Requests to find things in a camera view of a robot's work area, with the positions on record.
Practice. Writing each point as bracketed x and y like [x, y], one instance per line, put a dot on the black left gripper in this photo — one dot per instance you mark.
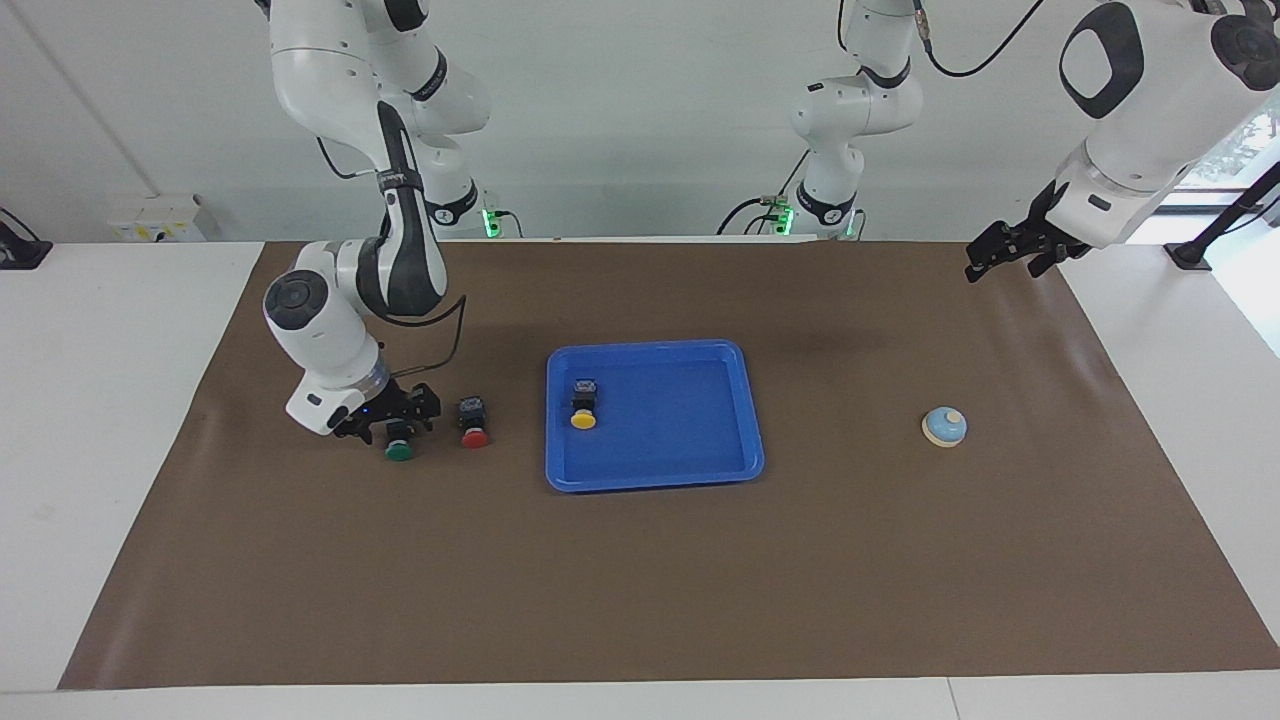
[1038, 238]

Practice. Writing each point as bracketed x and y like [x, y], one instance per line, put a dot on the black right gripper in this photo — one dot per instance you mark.
[385, 405]

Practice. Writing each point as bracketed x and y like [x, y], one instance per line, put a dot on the green push button switch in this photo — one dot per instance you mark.
[400, 453]

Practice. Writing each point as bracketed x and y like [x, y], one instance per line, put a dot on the red push button switch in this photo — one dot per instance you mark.
[475, 436]

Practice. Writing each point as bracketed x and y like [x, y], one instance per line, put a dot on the yellow push button switch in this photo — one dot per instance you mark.
[583, 420]

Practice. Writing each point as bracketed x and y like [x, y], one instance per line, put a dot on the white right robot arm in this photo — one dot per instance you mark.
[320, 330]

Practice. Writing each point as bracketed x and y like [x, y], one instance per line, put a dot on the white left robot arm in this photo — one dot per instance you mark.
[1140, 130]

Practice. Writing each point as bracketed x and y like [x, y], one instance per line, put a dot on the light blue call bell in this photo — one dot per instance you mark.
[944, 428]

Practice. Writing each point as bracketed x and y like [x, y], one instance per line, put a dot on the blue plastic tray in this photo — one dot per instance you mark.
[680, 430]

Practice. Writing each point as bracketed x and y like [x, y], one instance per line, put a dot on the black stand with angled pole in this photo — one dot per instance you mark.
[1190, 255]

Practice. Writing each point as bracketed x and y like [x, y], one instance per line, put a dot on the brown table mat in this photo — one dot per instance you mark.
[640, 580]

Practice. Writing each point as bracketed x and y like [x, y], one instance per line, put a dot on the small black stand base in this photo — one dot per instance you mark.
[20, 255]

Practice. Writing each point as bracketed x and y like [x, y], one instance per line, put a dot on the window with white frame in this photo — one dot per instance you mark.
[1250, 150]

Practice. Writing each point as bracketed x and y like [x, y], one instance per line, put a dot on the white wall socket box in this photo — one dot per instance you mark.
[150, 225]

